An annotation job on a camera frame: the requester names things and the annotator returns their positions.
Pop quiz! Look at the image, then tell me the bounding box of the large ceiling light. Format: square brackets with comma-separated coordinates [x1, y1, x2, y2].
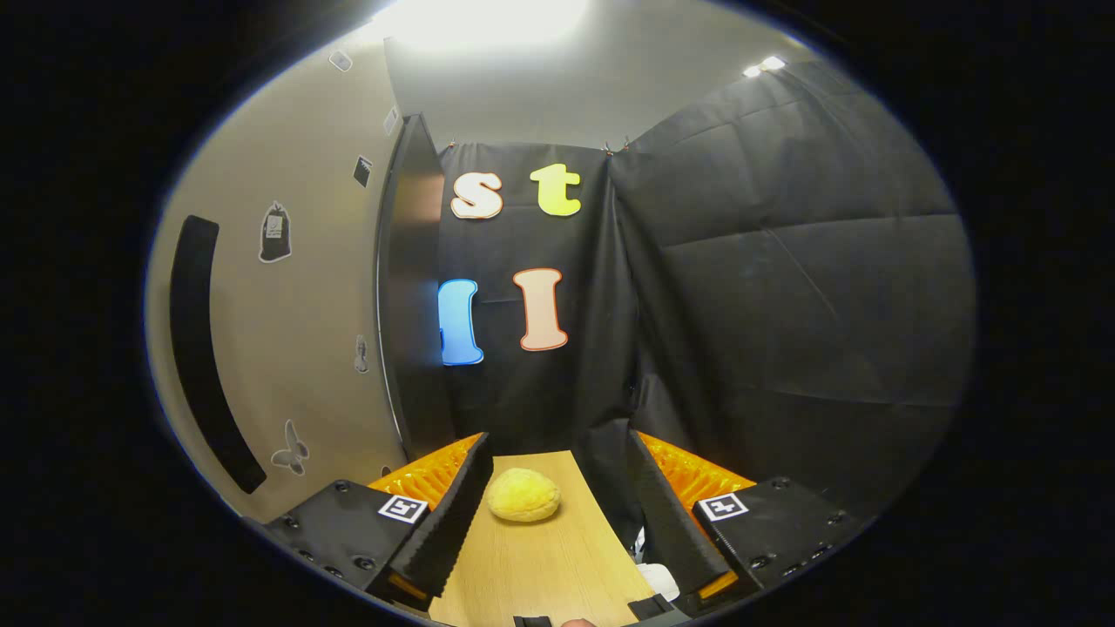
[375, 0, 593, 49]

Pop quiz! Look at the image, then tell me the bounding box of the black backdrop cloth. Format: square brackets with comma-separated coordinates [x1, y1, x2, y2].
[436, 61, 976, 523]

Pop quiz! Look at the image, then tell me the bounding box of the black cabinet door handle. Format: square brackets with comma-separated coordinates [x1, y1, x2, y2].
[168, 215, 268, 496]

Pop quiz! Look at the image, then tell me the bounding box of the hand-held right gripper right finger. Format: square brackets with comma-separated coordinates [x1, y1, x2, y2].
[625, 428, 863, 615]

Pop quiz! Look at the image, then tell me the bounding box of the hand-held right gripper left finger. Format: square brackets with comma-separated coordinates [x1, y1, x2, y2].
[247, 433, 493, 610]

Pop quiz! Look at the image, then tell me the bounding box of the yellow sponge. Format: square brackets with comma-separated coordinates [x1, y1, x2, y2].
[486, 468, 562, 523]

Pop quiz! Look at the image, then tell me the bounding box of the grey cabinet door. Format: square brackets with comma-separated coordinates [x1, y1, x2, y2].
[144, 39, 410, 515]

